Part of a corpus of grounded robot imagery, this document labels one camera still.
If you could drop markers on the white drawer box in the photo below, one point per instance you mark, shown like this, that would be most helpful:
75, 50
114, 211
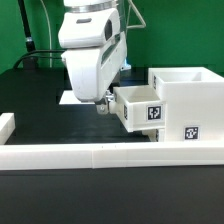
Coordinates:
155, 135
138, 108

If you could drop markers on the white sheet with fiducial markers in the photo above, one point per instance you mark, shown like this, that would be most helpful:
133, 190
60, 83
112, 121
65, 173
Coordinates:
68, 98

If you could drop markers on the white front drawer box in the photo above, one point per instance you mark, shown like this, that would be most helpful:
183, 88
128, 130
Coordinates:
155, 135

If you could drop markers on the black pole with clamp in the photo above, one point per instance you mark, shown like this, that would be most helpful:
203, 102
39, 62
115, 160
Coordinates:
30, 63

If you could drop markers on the white drawer cabinet housing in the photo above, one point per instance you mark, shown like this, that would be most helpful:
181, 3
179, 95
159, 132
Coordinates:
194, 102

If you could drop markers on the white U-shaped border frame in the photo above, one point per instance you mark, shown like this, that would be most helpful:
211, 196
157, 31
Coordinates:
115, 155

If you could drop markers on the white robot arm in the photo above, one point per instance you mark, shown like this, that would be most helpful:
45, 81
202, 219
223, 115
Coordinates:
93, 35

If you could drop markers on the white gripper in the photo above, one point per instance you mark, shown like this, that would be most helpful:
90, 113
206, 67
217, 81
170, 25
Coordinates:
92, 70

